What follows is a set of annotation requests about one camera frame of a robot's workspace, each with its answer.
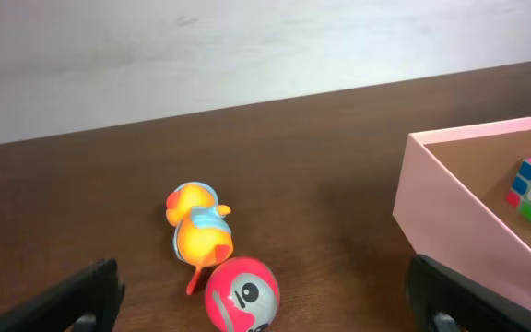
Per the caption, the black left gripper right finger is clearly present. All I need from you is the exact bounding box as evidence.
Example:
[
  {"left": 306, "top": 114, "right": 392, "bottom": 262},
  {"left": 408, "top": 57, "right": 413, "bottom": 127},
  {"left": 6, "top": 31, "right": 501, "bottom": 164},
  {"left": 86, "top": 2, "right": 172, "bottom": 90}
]
[{"left": 406, "top": 255, "right": 531, "bottom": 332}]

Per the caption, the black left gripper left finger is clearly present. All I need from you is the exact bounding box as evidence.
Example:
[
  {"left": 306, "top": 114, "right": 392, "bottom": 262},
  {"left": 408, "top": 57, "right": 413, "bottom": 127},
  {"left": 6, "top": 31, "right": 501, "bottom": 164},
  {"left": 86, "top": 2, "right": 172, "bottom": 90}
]
[{"left": 0, "top": 259, "right": 125, "bottom": 332}]

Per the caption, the pink cardboard box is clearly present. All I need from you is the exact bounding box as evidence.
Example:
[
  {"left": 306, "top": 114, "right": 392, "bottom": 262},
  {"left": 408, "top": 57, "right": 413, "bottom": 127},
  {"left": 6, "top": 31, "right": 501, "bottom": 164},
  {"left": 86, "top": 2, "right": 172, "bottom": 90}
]
[{"left": 393, "top": 117, "right": 531, "bottom": 311}]

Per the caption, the orange duck toy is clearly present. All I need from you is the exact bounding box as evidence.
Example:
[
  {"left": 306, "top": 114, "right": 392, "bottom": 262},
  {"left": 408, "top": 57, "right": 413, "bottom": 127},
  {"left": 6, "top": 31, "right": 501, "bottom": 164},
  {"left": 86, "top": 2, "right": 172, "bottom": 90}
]
[{"left": 165, "top": 182, "right": 234, "bottom": 295}]

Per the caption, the red and grey ball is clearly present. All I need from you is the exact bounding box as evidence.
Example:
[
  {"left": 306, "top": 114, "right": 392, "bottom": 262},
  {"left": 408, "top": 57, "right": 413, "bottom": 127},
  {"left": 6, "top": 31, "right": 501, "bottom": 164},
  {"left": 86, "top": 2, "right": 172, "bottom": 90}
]
[{"left": 205, "top": 256, "right": 280, "bottom": 332}]

